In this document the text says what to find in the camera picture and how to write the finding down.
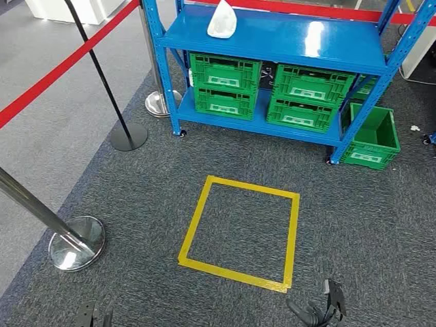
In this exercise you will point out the white paper scrap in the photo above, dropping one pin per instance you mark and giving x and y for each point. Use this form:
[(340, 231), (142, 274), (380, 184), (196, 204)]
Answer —
[(415, 128)]

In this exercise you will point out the white plastic shell part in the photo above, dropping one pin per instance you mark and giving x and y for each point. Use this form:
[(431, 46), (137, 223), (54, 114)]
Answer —
[(222, 20)]

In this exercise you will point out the green plastic crate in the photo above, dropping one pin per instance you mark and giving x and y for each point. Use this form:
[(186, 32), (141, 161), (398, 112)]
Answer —
[(371, 155), (366, 88), (225, 72), (311, 85), (299, 116), (225, 104)]

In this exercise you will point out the chrome stanchion post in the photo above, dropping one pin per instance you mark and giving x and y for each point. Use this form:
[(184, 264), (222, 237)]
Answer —
[(156, 104), (76, 243)]

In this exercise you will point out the white platform block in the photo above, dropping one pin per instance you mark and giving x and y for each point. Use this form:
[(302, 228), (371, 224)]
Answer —
[(75, 9)]

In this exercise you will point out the yellow floor tape square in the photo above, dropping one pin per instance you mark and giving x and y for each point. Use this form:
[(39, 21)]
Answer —
[(252, 187)]

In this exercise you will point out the black stanchion post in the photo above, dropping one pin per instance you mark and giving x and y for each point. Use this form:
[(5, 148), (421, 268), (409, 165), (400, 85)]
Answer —
[(129, 137)]

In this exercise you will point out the black item between crates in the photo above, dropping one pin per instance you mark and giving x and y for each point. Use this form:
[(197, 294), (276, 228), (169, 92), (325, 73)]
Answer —
[(267, 76)]

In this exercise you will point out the blue metal shelf rack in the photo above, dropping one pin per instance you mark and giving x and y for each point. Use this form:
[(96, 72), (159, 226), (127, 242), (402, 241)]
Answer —
[(272, 40), (430, 139)]

